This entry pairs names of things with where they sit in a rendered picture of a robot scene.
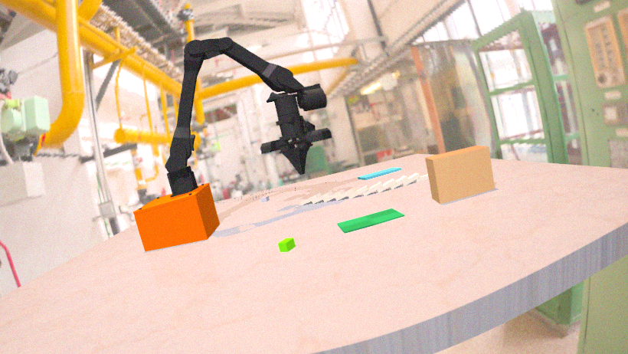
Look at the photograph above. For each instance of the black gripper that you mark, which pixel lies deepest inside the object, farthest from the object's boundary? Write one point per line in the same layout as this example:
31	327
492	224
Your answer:
291	128

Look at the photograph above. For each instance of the small green block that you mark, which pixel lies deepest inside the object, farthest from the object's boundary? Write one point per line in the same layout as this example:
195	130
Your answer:
287	244

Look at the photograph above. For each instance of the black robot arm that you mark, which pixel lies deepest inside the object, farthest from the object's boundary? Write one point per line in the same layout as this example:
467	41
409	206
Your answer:
181	177

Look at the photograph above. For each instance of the green domino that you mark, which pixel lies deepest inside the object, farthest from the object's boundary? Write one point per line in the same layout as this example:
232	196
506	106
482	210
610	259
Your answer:
369	220

